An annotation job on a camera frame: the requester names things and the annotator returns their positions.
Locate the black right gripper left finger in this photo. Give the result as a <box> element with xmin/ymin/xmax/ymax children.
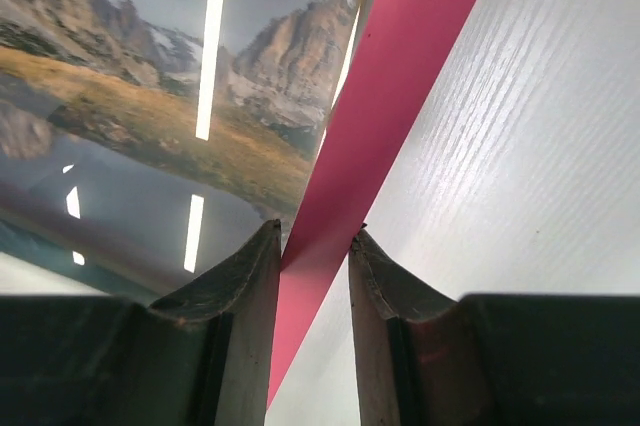
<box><xmin>1</xmin><ymin>220</ymin><xmax>281</xmax><ymax>425</ymax></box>

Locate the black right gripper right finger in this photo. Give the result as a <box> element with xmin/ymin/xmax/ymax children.
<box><xmin>348</xmin><ymin>231</ymin><xmax>639</xmax><ymax>425</ymax></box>

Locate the mountain landscape photo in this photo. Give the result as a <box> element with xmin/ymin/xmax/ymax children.
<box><xmin>1</xmin><ymin>0</ymin><xmax>365</xmax><ymax>301</ymax></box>

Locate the pink picture frame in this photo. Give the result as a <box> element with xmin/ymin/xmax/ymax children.
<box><xmin>269</xmin><ymin>0</ymin><xmax>476</xmax><ymax>393</ymax></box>

